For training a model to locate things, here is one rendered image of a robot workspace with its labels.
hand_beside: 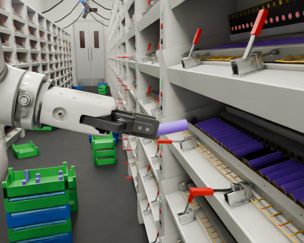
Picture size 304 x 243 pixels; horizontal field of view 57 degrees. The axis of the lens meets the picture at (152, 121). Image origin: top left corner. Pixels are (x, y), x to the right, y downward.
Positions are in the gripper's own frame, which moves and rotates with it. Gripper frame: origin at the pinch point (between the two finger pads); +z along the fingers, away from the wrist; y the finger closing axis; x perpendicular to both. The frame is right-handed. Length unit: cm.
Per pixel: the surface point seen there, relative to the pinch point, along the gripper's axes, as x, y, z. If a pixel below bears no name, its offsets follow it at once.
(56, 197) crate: 66, 93, -16
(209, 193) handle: 6.8, -6.1, 11.3
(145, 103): 8, 90, 15
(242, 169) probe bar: 3.6, -1.2, 18.6
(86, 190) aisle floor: 91, 157, 1
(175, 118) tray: 3.3, 36.8, 16.1
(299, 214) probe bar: 3.5, -15.6, 18.8
